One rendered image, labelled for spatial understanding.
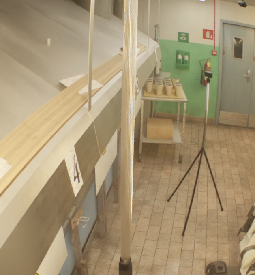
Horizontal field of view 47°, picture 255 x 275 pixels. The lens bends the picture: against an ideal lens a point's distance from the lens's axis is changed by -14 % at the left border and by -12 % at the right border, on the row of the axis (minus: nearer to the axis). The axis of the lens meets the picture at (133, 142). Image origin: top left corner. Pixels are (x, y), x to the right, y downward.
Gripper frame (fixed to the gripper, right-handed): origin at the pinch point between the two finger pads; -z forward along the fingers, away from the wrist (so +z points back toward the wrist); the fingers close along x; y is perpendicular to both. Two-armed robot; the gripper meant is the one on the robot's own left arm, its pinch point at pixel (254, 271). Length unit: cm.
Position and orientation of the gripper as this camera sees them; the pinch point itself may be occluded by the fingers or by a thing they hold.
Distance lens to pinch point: 215.7
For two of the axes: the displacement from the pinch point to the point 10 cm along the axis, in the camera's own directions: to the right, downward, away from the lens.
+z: 2.2, -8.8, -4.1
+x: -9.7, -2.3, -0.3
